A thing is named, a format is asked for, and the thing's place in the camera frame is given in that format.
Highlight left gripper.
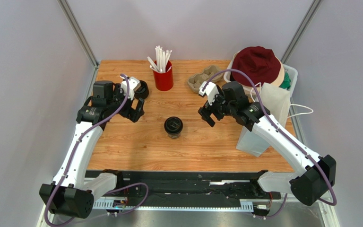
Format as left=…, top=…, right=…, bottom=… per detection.
left=107, top=84, right=144, bottom=122

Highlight brown translucent coffee cup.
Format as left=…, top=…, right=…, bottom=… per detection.
left=167, top=131, right=181, bottom=139

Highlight white paper bag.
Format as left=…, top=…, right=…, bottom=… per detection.
left=235, top=82, right=314, bottom=157

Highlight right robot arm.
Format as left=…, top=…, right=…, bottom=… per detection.
left=198, top=81, right=337, bottom=206

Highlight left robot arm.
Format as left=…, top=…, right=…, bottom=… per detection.
left=39, top=77, right=144, bottom=218

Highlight stack of black lids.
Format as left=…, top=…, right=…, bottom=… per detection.
left=134, top=80, right=149, bottom=99

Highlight stacked pulp cup carriers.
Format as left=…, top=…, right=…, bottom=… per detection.
left=187, top=65, right=221, bottom=93

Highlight red straw cup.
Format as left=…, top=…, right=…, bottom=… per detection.
left=153, top=61, right=173, bottom=91

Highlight wrapped white straws bundle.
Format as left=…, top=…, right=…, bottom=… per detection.
left=147, top=45, right=172, bottom=73

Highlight maroon bucket hat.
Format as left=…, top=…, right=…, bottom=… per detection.
left=231, top=46, right=280, bottom=85

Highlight beige hat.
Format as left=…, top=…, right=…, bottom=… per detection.
left=264, top=62, right=285, bottom=87

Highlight green cloth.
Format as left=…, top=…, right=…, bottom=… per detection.
left=279, top=72, right=292, bottom=90

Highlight white plastic basket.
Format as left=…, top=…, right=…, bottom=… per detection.
left=223, top=52, right=299, bottom=98

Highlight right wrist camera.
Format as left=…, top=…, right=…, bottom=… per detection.
left=198, top=81, right=219, bottom=105

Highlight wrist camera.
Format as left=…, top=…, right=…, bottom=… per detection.
left=198, top=81, right=219, bottom=105
left=121, top=77, right=141, bottom=101

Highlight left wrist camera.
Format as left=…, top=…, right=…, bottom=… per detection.
left=121, top=77, right=141, bottom=101

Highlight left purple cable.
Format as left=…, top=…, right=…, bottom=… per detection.
left=44, top=73, right=149, bottom=227

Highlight purple cable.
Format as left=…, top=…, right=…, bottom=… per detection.
left=200, top=69, right=338, bottom=220
left=44, top=73, right=149, bottom=227

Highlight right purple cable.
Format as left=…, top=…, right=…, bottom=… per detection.
left=200, top=69, right=338, bottom=220

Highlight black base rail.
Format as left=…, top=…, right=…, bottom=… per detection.
left=85, top=170, right=283, bottom=218

